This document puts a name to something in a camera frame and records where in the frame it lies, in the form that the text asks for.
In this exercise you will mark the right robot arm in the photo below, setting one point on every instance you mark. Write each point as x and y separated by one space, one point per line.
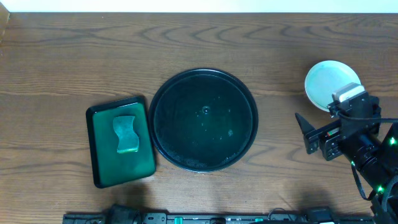
367 140

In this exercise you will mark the black round tray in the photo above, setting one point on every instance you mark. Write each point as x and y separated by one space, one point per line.
203 120

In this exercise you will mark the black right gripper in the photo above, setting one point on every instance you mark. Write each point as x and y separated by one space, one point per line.
336 134

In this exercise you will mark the green rectangular tray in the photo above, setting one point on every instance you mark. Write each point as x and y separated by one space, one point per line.
110 167

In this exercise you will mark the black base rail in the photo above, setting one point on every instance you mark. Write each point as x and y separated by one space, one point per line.
118 214

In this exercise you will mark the green yellow sponge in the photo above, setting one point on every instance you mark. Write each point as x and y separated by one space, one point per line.
128 140

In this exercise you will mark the mint plate front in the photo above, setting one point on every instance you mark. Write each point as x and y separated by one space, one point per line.
329 81

